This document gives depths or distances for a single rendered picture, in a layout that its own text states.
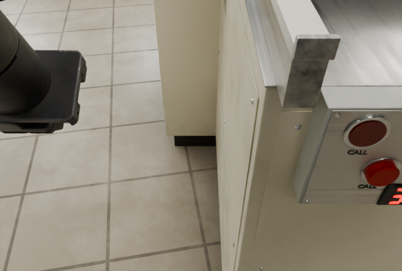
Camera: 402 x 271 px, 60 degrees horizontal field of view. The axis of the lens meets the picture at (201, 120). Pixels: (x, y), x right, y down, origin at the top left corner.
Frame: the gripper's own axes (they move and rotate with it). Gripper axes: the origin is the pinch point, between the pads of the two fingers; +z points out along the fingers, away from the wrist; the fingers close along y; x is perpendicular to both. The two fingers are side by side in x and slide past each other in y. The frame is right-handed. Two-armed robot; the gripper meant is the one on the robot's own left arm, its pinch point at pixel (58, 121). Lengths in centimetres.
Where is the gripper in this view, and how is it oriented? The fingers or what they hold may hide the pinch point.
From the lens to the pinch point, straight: 40.7
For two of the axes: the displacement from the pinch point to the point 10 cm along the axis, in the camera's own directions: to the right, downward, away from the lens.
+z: -0.1, 3.4, 9.4
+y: -10.0, -0.1, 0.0
